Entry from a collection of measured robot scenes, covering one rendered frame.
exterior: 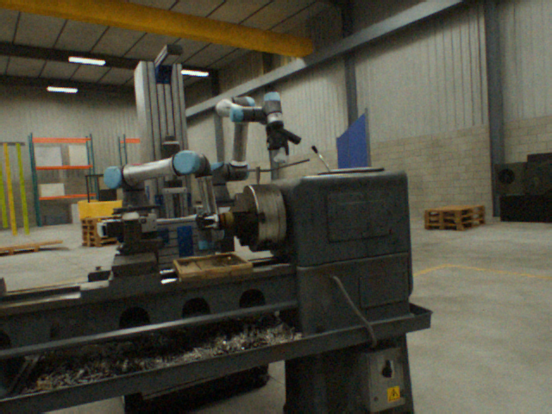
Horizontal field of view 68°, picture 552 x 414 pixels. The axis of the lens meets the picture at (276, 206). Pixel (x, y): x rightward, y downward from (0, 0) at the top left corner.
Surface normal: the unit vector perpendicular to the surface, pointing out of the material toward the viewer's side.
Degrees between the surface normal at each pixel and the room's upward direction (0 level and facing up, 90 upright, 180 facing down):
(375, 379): 87
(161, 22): 90
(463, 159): 90
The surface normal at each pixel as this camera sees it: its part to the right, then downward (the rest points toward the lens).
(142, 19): 0.59, 0.00
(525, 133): -0.80, 0.09
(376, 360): 0.33, -0.02
